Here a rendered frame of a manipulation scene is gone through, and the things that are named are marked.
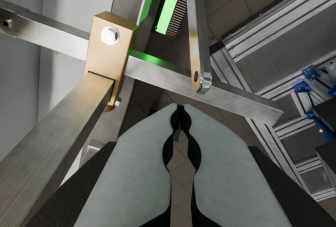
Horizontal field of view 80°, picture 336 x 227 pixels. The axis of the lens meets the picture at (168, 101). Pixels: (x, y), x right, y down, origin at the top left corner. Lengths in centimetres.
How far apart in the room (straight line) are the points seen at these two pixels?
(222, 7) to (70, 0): 77
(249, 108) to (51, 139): 26
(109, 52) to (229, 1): 90
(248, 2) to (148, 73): 91
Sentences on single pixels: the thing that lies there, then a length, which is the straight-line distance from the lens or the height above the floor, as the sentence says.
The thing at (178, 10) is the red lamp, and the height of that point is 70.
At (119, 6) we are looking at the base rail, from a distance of 40.
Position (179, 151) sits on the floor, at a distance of 151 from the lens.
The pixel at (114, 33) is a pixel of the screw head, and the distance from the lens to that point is 25.
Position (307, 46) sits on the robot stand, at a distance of 106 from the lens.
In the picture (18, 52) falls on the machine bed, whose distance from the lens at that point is 52.
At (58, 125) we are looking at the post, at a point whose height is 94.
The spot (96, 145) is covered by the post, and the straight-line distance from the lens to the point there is 54.
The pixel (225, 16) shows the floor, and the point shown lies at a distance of 112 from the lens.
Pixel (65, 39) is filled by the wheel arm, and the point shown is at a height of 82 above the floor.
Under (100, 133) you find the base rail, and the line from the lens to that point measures 53.
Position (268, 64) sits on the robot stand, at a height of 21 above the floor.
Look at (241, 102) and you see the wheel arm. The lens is 31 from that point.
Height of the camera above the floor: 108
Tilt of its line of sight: 60 degrees down
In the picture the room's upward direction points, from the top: 175 degrees counter-clockwise
